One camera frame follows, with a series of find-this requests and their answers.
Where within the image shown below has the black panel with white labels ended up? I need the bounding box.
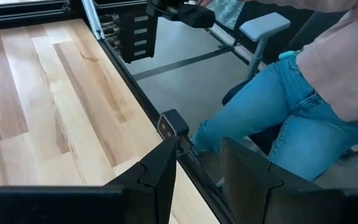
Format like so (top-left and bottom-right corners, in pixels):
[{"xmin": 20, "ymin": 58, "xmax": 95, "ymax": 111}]
[{"xmin": 99, "ymin": 0, "xmax": 158, "ymax": 64}]

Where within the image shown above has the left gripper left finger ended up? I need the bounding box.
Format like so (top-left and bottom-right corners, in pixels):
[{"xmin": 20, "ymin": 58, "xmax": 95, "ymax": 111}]
[{"xmin": 0, "ymin": 136, "xmax": 177, "ymax": 224}]

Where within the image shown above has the black table-level camera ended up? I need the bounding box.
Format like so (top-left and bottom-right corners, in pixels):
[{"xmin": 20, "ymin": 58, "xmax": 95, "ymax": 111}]
[{"xmin": 156, "ymin": 108, "xmax": 190, "ymax": 140}]

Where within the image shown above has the person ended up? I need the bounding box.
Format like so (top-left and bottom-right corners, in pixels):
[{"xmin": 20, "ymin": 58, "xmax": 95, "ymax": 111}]
[{"xmin": 192, "ymin": 0, "xmax": 358, "ymax": 183}]

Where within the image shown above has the teal patterned cloth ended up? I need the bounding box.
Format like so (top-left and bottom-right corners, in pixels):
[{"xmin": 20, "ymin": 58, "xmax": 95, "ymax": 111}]
[{"xmin": 206, "ymin": 0, "xmax": 247, "ymax": 23}]

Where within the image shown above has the silver aluminium rail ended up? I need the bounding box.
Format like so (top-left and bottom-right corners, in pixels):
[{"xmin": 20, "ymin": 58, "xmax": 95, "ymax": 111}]
[{"xmin": 81, "ymin": 0, "xmax": 106, "ymax": 40}]

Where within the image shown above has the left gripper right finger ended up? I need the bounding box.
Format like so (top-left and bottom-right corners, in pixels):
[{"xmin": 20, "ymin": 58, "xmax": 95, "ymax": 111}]
[{"xmin": 219, "ymin": 138, "xmax": 358, "ymax": 224}]

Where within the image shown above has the black aluminium table frame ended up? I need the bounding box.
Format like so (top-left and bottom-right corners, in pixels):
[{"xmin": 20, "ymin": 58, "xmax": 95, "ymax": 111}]
[{"xmin": 0, "ymin": 0, "xmax": 239, "ymax": 224}]

